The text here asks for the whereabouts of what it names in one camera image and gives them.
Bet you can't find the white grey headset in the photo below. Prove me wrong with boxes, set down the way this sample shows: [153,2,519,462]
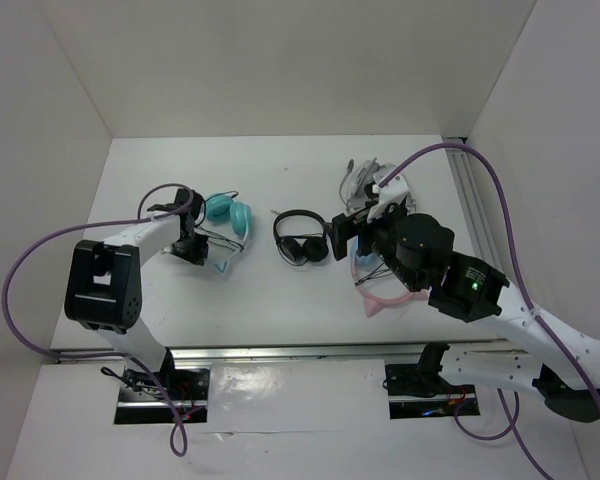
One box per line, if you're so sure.
[339,158,417,214]

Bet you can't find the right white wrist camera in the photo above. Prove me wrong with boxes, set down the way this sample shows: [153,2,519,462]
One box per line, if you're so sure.
[366,169,411,224]

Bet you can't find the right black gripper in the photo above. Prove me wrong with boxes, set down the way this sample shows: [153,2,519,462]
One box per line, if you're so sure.
[321,196,420,291]

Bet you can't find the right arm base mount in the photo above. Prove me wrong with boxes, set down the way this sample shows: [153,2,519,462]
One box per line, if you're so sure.
[382,361,480,420]

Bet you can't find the aluminium front rail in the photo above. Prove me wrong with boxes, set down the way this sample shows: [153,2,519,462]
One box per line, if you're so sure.
[63,340,514,362]

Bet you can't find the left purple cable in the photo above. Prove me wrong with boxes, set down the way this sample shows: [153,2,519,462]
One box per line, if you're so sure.
[2,183,196,459]

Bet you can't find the black on-ear headphones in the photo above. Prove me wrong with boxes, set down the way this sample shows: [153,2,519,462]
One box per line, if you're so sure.
[272,209,329,266]

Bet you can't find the pink blue cat headphones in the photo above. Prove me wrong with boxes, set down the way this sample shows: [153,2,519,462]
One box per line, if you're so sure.
[349,240,429,318]

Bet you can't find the purple cable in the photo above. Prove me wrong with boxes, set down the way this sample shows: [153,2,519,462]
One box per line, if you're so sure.
[2,183,196,459]
[377,142,600,480]

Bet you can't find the black headphone cable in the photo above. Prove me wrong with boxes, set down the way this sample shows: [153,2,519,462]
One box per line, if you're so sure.
[194,189,249,254]

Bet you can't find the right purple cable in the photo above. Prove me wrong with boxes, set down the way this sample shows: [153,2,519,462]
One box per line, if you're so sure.
[377,142,600,480]

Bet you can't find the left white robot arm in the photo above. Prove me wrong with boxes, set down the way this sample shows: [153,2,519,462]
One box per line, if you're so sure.
[64,187,208,399]

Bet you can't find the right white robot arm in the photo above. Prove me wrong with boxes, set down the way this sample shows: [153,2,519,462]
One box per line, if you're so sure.
[330,204,600,423]

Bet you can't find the teal cat ear headphones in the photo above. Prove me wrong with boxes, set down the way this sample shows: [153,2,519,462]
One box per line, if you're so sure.
[164,191,253,275]

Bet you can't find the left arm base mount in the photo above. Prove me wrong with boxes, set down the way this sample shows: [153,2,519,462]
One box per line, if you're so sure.
[99,357,212,426]

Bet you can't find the aluminium side rail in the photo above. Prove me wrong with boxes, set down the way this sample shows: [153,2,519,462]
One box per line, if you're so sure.
[446,148,503,271]

